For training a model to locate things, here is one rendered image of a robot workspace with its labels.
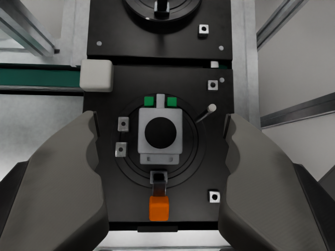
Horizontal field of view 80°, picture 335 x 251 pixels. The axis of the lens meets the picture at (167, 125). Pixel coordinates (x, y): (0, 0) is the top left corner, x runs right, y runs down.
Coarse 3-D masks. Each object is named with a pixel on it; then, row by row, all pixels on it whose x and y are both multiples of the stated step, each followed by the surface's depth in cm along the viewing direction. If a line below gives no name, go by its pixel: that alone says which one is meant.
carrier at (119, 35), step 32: (96, 0) 34; (128, 0) 32; (192, 0) 32; (224, 0) 35; (96, 32) 33; (128, 32) 33; (160, 32) 33; (192, 32) 34; (224, 32) 34; (224, 64) 35
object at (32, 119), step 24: (0, 48) 33; (24, 48) 33; (0, 72) 34; (24, 72) 34; (48, 72) 34; (72, 72) 34; (0, 96) 36; (24, 96) 36; (48, 96) 36; (72, 96) 37; (0, 120) 36; (24, 120) 36; (48, 120) 36; (72, 120) 36; (0, 144) 35; (24, 144) 35; (0, 168) 34
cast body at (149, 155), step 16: (160, 96) 24; (144, 112) 20; (160, 112) 20; (176, 112) 20; (144, 128) 20; (160, 128) 19; (176, 128) 20; (144, 144) 19; (160, 144) 19; (176, 144) 20; (144, 160) 22; (160, 160) 22; (176, 160) 22
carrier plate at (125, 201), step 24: (120, 72) 32; (144, 72) 32; (168, 72) 33; (192, 72) 33; (216, 72) 33; (96, 96) 31; (120, 96) 32; (192, 96) 32; (216, 96) 32; (216, 120) 32; (96, 144) 30; (216, 144) 31; (96, 168) 30; (216, 168) 31; (120, 192) 30; (144, 192) 30; (168, 192) 30; (192, 192) 30; (120, 216) 29; (144, 216) 30; (168, 216) 30; (192, 216) 30; (216, 216) 30
